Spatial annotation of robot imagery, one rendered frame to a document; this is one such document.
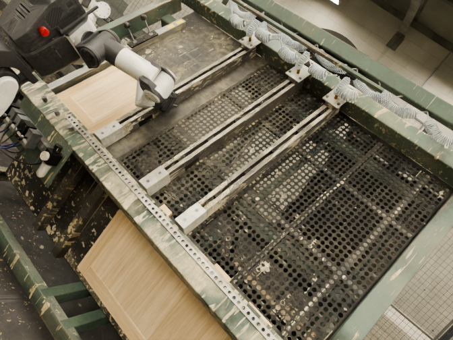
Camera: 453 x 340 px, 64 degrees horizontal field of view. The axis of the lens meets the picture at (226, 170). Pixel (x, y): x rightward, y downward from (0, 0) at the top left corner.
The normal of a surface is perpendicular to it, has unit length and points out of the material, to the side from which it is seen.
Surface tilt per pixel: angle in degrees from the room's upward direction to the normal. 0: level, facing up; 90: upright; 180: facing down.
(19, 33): 82
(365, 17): 90
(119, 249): 90
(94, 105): 54
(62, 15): 90
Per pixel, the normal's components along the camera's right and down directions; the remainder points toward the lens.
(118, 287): -0.41, -0.13
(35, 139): 0.68, 0.61
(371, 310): 0.02, -0.56
